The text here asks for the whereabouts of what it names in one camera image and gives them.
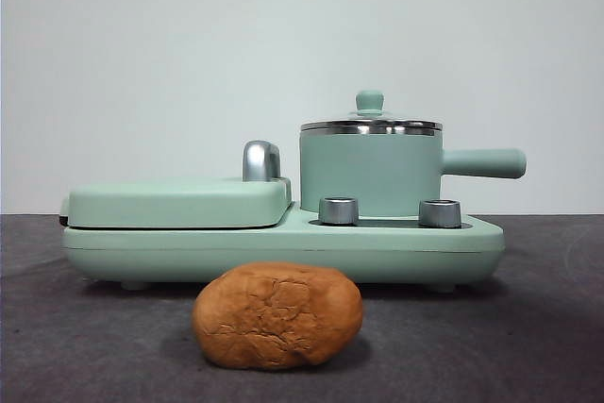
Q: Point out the silver control knob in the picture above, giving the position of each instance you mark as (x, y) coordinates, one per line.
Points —
(338, 212)
(440, 214)

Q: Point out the mint green breakfast machine base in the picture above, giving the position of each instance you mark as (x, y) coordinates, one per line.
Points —
(283, 256)

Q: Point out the brown potato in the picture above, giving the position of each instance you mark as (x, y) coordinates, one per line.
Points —
(278, 318)

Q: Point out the glass lid with green knob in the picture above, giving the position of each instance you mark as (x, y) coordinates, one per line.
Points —
(371, 100)

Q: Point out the mint green griddle cover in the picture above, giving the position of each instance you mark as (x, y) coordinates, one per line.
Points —
(179, 202)

